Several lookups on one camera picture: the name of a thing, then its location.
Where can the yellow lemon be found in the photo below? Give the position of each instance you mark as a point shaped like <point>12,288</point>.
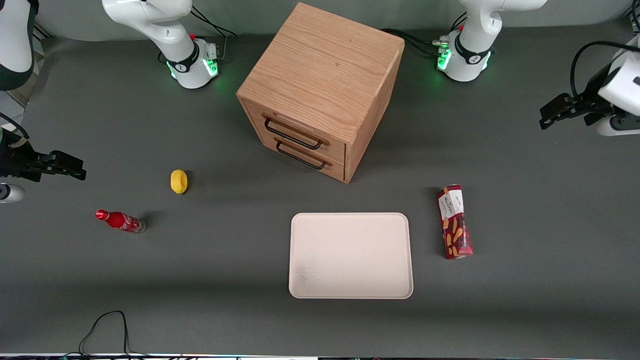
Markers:
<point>179,181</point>

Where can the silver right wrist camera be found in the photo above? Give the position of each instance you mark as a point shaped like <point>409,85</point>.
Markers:
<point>11,193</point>

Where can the red cola bottle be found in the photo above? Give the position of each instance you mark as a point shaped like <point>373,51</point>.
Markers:
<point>119,220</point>

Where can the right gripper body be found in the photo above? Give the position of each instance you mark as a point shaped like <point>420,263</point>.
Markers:
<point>14,161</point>

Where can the red cookie box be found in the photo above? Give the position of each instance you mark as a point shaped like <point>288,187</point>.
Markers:
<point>455,222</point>

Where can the wooden drawer front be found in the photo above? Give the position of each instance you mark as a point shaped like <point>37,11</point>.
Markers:
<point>300,131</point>
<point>310,161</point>

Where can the oak wooden drawer cabinet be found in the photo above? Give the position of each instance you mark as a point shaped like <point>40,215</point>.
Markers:
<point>325,70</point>

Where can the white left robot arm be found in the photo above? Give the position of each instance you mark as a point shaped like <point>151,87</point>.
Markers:
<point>469,52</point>

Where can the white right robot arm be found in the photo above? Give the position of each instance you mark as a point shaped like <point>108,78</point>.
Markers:
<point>186,56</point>

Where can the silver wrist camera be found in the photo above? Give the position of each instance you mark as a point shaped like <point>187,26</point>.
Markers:
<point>11,193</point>
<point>617,126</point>

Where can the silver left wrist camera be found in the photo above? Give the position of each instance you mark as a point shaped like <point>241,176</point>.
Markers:
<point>617,126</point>

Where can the beige rectangular tray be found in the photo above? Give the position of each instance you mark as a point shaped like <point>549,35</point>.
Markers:
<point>350,255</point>

